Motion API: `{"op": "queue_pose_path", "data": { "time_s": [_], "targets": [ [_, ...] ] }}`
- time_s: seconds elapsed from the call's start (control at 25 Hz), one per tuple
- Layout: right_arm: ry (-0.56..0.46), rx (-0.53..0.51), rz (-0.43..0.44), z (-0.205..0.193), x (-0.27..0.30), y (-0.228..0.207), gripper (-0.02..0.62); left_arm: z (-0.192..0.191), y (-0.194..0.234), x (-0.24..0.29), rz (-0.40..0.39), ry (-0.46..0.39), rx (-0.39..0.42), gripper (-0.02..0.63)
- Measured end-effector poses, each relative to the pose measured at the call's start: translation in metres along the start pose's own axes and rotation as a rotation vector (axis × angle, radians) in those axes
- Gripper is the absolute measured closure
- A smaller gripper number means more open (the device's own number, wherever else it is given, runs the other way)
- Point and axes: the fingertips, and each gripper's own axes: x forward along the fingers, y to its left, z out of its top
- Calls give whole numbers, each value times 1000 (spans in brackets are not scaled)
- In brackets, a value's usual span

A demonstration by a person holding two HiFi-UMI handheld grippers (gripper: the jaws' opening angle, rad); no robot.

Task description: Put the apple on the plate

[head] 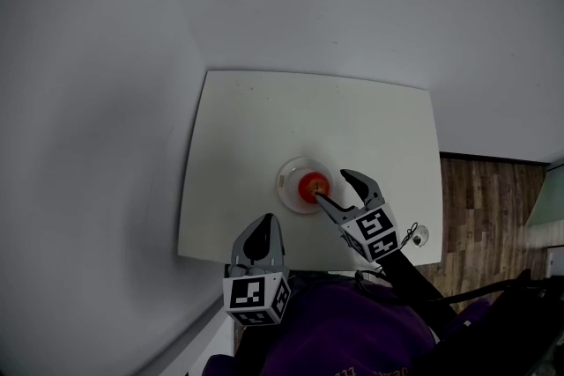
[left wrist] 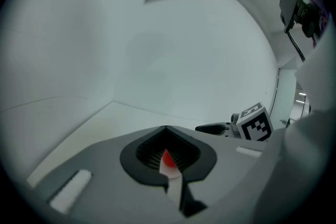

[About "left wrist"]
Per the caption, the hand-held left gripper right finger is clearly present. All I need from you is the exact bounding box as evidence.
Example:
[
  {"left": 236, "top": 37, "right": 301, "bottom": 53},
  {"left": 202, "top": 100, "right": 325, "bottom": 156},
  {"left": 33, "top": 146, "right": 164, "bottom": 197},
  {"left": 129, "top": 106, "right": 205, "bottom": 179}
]
[{"left": 165, "top": 125, "right": 268, "bottom": 224}]

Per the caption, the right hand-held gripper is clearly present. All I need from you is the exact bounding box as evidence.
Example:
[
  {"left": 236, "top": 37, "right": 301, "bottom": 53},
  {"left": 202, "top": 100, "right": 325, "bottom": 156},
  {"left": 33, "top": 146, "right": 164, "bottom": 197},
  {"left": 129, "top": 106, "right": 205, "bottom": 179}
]
[{"left": 194, "top": 102, "right": 275, "bottom": 143}]

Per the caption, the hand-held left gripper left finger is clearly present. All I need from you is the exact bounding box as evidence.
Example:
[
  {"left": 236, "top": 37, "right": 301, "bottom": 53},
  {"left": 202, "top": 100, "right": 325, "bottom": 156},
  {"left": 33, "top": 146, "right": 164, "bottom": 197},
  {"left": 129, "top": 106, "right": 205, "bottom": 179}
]
[{"left": 26, "top": 125, "right": 190, "bottom": 224}]

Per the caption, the red apple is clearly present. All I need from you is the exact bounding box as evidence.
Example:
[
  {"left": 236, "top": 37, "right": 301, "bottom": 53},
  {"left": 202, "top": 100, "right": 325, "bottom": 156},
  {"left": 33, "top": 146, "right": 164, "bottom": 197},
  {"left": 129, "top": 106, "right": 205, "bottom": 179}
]
[{"left": 161, "top": 148, "right": 178, "bottom": 168}]

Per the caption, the white plate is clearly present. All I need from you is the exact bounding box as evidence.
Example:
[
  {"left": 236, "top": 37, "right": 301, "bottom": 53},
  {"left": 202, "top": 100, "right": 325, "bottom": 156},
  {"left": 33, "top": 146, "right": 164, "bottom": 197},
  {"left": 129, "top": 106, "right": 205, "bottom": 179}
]
[{"left": 159, "top": 164, "right": 183, "bottom": 179}]

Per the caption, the frosted glass partition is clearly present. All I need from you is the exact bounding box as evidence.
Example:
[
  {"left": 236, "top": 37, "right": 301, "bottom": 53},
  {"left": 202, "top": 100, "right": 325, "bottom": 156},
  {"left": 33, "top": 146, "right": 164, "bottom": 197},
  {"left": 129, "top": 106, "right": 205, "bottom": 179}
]
[{"left": 270, "top": 67, "right": 313, "bottom": 126}]

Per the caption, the black device cable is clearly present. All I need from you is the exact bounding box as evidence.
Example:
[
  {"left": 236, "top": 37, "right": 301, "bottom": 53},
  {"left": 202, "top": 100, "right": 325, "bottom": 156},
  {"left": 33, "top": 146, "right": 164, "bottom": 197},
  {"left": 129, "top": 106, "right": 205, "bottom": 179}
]
[{"left": 287, "top": 29, "right": 307, "bottom": 62}]

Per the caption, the grey recording device box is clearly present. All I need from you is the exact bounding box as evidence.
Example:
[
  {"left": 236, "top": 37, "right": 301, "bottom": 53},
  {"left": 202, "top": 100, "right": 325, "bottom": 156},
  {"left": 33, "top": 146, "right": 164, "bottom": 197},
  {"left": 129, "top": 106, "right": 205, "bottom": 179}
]
[{"left": 279, "top": 0, "right": 316, "bottom": 33}]

